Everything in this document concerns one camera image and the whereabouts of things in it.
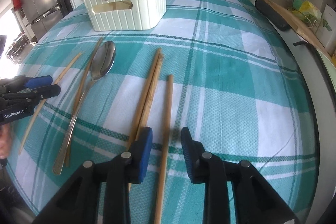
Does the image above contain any steel spoon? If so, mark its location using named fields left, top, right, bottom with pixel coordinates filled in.
left=52, top=41, right=116, bottom=175

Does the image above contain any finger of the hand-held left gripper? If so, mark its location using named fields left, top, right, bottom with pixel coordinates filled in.
left=0, top=84, right=61, bottom=109
left=0, top=75, right=52, bottom=93

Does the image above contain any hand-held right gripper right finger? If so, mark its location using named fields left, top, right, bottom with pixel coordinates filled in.
left=181, top=127, right=301, bottom=224

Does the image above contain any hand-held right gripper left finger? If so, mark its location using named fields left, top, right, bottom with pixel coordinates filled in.
left=31, top=127, right=153, bottom=224

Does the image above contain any teal plaid tablecloth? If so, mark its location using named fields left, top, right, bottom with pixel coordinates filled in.
left=5, top=0, right=319, bottom=224

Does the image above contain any person's left hand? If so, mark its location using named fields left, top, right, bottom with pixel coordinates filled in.
left=0, top=124, right=11, bottom=159

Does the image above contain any wooden cutting board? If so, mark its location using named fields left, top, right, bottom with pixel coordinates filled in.
left=262, top=0, right=330, bottom=55

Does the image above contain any yellow green bag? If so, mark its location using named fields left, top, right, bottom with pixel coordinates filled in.
left=289, top=0, right=323, bottom=23

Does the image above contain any green tray with fork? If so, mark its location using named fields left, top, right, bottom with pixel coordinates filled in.
left=319, top=49, right=336, bottom=75

